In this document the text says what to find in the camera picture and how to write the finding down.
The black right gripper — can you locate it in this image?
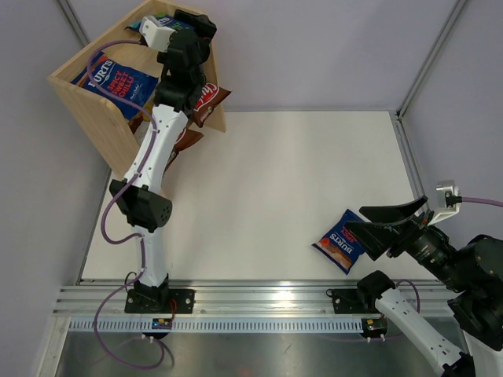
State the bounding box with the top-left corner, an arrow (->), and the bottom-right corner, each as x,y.
344,193 -> 472,291

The blue Burts sea salt bag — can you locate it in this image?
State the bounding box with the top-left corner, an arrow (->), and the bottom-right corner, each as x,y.
126,13 -> 195,32

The brown Chuba cassava chips bag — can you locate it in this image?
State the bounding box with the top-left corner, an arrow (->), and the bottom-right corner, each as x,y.
127,115 -> 204,171

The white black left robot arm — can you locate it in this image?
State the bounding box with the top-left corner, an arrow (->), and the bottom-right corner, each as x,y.
109,9 -> 217,313

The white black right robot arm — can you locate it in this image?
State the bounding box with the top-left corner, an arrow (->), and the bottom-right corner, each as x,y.
346,194 -> 502,376

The light wooden shelf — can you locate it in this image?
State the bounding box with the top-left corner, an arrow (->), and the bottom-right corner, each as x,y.
48,1 -> 226,177

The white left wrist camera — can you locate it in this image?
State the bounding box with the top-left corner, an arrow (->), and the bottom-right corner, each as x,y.
139,16 -> 175,53

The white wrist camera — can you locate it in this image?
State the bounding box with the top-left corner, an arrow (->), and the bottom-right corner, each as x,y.
139,16 -> 175,53
428,180 -> 462,225

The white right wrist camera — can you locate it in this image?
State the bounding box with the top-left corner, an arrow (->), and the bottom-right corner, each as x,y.
428,180 -> 462,225

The aluminium frame post right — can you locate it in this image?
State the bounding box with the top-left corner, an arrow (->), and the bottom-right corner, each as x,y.
396,0 -> 471,122

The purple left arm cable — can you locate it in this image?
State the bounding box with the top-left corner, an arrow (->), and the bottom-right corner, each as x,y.
88,38 -> 176,371

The aluminium mounting rail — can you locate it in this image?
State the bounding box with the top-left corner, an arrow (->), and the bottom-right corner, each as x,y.
50,279 -> 479,315

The white slotted cable duct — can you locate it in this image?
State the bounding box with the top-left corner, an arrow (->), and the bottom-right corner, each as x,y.
69,317 -> 381,334

